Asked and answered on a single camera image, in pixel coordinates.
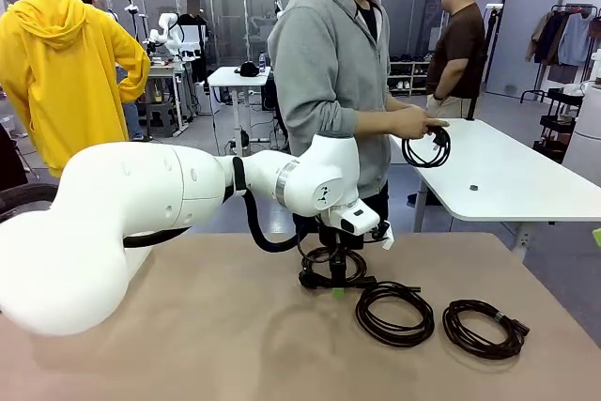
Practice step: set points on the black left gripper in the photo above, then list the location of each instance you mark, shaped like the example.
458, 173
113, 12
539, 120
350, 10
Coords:
335, 241

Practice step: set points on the person's right forearm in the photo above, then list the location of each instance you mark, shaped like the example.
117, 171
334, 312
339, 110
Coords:
371, 120

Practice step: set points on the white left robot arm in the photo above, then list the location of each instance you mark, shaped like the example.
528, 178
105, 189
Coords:
141, 194

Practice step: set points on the person's right hand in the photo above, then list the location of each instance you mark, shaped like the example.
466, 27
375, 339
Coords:
413, 121

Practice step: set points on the white rounded cabinet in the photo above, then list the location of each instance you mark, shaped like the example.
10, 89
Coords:
584, 138

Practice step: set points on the white table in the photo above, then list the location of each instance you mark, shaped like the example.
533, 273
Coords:
507, 171

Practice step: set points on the black utility cart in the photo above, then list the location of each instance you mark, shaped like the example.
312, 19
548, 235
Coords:
556, 124

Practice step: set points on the clothes rack with garments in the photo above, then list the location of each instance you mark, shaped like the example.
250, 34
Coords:
563, 35

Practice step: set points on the person in gray hoodie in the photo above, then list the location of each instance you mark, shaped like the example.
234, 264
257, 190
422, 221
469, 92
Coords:
319, 67

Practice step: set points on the wooden shoe rack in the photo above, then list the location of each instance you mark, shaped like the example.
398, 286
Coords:
408, 77

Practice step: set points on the white standing desk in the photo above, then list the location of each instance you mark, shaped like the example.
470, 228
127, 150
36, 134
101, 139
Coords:
235, 79

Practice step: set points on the black cap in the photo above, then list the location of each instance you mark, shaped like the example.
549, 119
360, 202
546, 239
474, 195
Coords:
246, 70

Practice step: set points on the water bottle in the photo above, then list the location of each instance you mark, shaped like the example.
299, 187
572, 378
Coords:
262, 63

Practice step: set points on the man in brown shirt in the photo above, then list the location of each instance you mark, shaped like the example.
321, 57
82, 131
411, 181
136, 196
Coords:
462, 53

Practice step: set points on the gray step stool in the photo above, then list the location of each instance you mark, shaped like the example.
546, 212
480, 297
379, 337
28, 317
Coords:
162, 119

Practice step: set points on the white workbench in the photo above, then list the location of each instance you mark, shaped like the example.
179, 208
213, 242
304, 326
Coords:
162, 70

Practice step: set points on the person in black shirt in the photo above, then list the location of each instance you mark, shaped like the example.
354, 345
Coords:
192, 25

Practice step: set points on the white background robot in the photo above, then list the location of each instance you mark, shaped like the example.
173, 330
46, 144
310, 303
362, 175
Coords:
166, 25

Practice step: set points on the mannequin in yellow hoodie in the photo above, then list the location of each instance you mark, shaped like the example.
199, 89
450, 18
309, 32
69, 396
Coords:
70, 67

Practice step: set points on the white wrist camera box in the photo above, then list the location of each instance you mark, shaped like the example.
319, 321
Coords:
387, 242

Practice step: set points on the black camera pole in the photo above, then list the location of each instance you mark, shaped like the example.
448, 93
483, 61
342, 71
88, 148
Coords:
471, 110

